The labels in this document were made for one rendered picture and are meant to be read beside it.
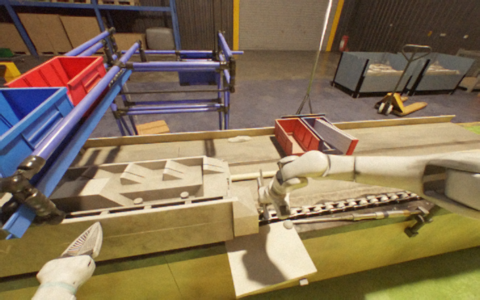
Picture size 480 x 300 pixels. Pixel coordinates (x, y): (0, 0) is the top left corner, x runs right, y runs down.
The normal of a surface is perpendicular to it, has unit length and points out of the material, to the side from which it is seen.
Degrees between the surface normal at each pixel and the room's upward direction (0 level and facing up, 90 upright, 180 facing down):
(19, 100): 94
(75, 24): 90
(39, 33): 90
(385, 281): 0
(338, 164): 49
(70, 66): 94
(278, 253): 0
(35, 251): 80
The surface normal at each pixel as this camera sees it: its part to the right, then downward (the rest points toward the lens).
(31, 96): 0.18, 0.63
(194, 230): 0.18, 0.43
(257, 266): 0.04, -0.80
